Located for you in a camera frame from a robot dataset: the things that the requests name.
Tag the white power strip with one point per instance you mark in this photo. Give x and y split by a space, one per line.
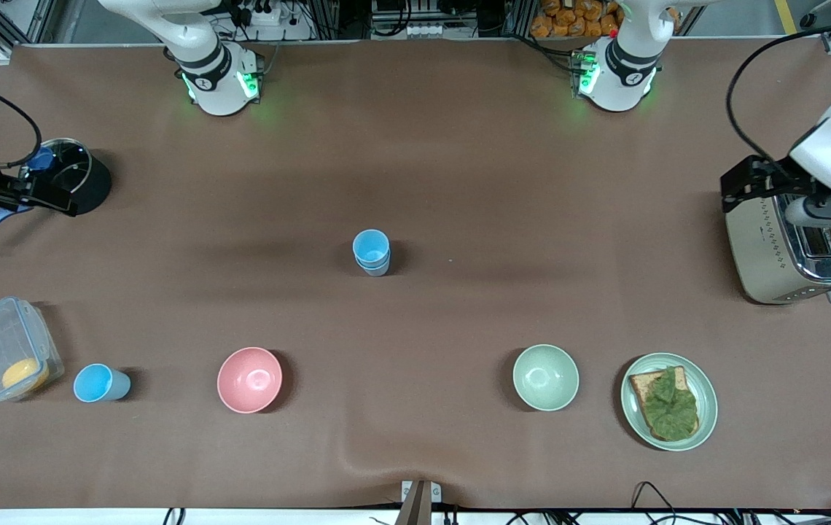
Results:
266 14

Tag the metal table edge bracket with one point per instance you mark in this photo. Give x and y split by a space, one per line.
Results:
420 499

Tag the bread slice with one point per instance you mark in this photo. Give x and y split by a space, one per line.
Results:
641 386

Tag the pink bowl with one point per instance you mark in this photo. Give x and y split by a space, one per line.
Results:
249 380

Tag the green lettuce leaf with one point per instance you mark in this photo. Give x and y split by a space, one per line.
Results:
670 408

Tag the pale green bowl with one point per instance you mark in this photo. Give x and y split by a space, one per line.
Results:
545 378

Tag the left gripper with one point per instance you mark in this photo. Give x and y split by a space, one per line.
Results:
771 177

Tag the pale green plate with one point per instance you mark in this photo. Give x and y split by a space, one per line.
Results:
707 397

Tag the yellow round food item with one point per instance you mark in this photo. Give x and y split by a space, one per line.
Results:
24 374

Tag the glass lid with blue knob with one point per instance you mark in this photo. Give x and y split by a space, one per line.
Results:
40 158

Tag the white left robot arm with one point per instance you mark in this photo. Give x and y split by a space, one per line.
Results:
623 73

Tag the beige chrome toaster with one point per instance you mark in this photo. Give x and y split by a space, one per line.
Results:
758 251

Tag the blue cup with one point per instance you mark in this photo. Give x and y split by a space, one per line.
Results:
95 383
375 270
370 244

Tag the bag of orange buns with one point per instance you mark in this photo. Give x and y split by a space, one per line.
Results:
568 18

